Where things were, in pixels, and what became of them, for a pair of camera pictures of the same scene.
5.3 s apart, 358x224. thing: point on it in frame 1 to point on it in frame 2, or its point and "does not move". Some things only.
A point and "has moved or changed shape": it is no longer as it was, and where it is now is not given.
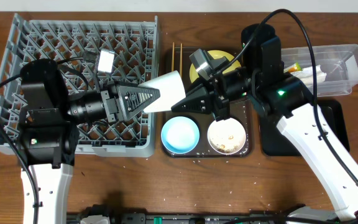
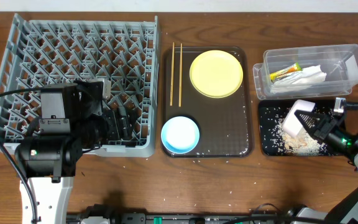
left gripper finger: x=133 y=99 to x=127 y=120
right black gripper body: x=220 y=101 to x=328 y=130
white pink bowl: x=227 y=136 has moved or changed shape
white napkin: x=306 y=74 does not move
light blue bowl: x=180 y=135 does not move
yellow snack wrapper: x=293 y=68 does not move
